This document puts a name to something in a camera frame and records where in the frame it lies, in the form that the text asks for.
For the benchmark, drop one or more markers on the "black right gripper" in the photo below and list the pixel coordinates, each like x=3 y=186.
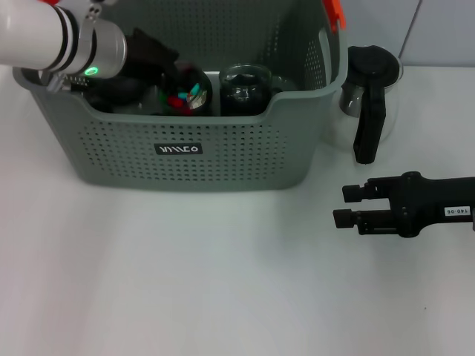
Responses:
x=426 y=202

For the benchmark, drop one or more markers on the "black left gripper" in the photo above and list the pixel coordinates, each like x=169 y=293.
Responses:
x=148 y=53

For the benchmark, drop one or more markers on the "blue square plate brick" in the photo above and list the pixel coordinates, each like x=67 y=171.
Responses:
x=182 y=95

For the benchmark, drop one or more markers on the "teal square plate brick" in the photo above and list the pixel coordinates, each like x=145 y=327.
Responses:
x=194 y=89

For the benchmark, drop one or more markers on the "glass jar with bricks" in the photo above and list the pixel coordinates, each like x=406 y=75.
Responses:
x=206 y=96

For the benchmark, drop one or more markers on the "glass teacup black sleeve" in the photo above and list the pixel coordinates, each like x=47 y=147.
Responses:
x=243 y=74
x=241 y=107

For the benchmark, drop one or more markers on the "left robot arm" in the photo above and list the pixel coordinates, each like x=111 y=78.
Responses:
x=55 y=37

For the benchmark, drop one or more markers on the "grey perforated storage basket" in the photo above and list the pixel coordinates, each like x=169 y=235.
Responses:
x=241 y=159

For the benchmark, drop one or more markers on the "black clay teapot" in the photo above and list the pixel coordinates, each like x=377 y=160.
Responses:
x=115 y=91

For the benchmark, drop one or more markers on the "glass coffee pot black lid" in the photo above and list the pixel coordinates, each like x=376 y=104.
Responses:
x=371 y=70

